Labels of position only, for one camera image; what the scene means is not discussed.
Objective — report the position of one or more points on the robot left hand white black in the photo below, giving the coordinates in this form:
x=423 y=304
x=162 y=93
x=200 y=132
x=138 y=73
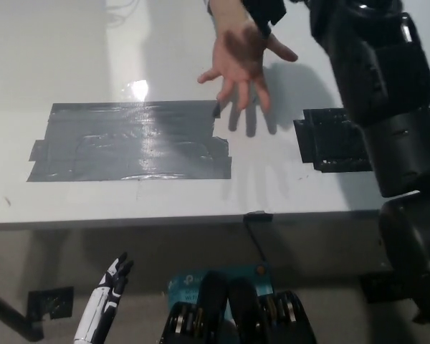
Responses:
x=100 y=308

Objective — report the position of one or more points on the person's bare hand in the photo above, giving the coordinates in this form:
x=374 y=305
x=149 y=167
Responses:
x=236 y=61

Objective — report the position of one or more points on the black desk leg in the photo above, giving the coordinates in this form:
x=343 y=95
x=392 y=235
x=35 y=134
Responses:
x=10 y=311

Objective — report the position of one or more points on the black tape spot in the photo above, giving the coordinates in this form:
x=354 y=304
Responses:
x=329 y=143

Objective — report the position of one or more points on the black ribbed robot torso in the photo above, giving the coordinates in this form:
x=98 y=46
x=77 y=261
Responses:
x=236 y=315

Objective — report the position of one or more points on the black floor tape mark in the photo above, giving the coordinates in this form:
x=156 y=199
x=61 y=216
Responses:
x=51 y=302

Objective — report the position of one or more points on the teal router box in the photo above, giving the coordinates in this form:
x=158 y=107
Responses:
x=188 y=286

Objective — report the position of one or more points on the large grey tape patch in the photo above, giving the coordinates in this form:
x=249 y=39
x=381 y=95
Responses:
x=129 y=143

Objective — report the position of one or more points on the small black tape piece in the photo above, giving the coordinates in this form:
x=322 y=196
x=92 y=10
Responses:
x=258 y=216

